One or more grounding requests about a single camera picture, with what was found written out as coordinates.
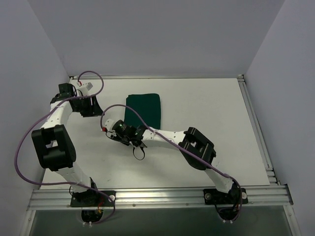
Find green surgical cloth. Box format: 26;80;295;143
124;93;161;129

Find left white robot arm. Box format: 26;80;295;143
31;82;102;206

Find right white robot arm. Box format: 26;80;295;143
102;119;236;203

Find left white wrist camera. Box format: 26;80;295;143
76;82;93;96

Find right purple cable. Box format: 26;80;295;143
100;104;243;221

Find purple cable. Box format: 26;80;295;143
16;71;116;224
100;104;243;221

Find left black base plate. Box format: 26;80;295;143
70;190;114;207

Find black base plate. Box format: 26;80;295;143
203;188;249;205
70;190;114;207

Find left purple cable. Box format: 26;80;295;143
16;71;116;224

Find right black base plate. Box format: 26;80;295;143
203;188;249;205

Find aluminium right side rail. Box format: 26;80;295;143
237;75;281;185

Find aluminium rail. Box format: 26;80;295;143
28;185;293;210
237;75;281;185

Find aluminium front rail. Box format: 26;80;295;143
28;185;293;210

